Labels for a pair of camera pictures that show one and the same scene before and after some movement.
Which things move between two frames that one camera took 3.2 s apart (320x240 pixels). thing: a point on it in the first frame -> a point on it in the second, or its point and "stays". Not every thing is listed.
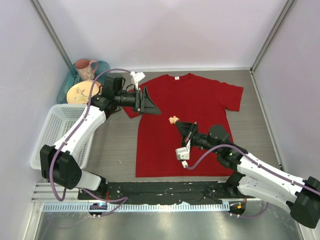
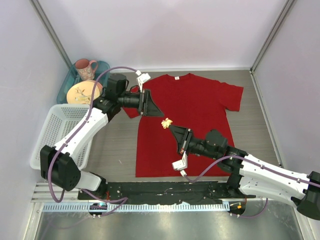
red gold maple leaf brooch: (173, 120) -> (166, 123)
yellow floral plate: (78, 93) stays
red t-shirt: (191, 98) stays
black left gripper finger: (148, 106) stays
